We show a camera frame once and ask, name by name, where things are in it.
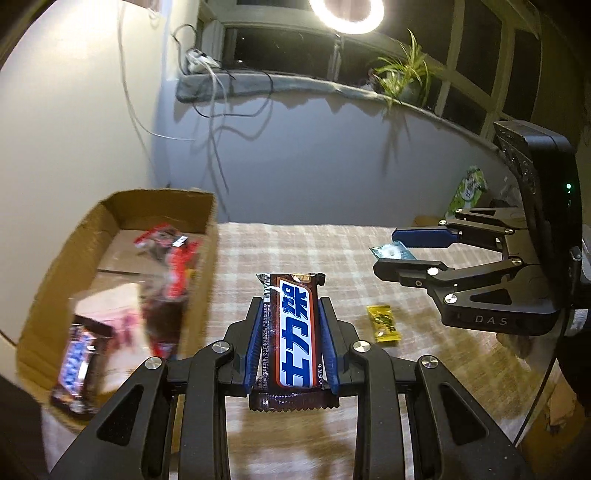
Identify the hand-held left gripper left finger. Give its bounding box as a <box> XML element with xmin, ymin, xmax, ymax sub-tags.
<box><xmin>48</xmin><ymin>296</ymin><xmax>264</xmax><ymax>480</ymax></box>

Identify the cardboard box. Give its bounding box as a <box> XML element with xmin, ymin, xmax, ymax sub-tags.
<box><xmin>16</xmin><ymin>187</ymin><xmax>220</xmax><ymax>423</ymax></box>

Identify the green potted plant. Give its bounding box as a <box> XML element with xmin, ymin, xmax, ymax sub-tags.
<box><xmin>369</xmin><ymin>28</ymin><xmax>446</xmax><ymax>112</ymax></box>

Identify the white cable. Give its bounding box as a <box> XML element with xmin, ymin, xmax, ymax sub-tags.
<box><xmin>115</xmin><ymin>0</ymin><xmax>197</xmax><ymax>141</ymax></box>

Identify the teal candy wrapper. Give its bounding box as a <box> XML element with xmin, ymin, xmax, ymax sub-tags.
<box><xmin>369</xmin><ymin>242</ymin><xmax>416</xmax><ymax>262</ymax></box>

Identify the cardboard scrap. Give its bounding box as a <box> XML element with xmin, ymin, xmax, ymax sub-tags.
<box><xmin>545</xmin><ymin>383</ymin><xmax>578</xmax><ymax>425</ymax></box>

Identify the ring light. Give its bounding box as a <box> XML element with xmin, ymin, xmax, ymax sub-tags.
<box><xmin>308</xmin><ymin>0</ymin><xmax>385</xmax><ymax>34</ymax></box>

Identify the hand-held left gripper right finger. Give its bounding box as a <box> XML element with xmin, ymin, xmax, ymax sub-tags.
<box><xmin>318</xmin><ymin>296</ymin><xmax>532</xmax><ymax>480</ymax></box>

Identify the checked tablecloth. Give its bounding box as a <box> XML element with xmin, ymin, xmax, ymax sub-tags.
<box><xmin>175</xmin><ymin>222</ymin><xmax>555</xmax><ymax>480</ymax></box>

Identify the yellow candy packet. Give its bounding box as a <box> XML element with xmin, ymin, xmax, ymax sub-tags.
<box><xmin>366</xmin><ymin>305</ymin><xmax>402</xmax><ymax>343</ymax></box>

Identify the green snack bag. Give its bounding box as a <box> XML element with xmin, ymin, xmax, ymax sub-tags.
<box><xmin>444</xmin><ymin>166</ymin><xmax>489</xmax><ymax>221</ymax></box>

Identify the grey windowsill cloth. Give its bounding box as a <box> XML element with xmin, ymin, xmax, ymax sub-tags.
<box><xmin>176</xmin><ymin>69</ymin><xmax>384</xmax><ymax>103</ymax></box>

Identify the white power strip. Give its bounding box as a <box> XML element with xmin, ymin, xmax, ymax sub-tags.
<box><xmin>185</xmin><ymin>48</ymin><xmax>218</xmax><ymax>73</ymax></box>

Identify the red snack packet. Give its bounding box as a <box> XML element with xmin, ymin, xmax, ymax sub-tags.
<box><xmin>134</xmin><ymin>223</ymin><xmax>201</xmax><ymax>301</ymax></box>
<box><xmin>141</xmin><ymin>272</ymin><xmax>195</xmax><ymax>361</ymax></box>

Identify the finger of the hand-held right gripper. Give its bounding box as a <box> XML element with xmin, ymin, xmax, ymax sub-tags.
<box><xmin>373</xmin><ymin>257</ymin><xmax>527</xmax><ymax>304</ymax></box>
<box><xmin>390</xmin><ymin>207</ymin><xmax>529</xmax><ymax>252</ymax></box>

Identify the brown chocolate bar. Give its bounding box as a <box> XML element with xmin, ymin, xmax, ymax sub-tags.
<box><xmin>248</xmin><ymin>272</ymin><xmax>340</xmax><ymax>412</ymax></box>
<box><xmin>50</xmin><ymin>316</ymin><xmax>116</xmax><ymax>418</ymax></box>

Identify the window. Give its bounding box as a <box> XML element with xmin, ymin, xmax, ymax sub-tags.
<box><xmin>198</xmin><ymin>0</ymin><xmax>591</xmax><ymax>148</ymax></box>

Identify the black cable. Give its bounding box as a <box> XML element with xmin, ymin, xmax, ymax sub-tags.
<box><xmin>173</xmin><ymin>23</ymin><xmax>274</xmax><ymax>121</ymax></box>

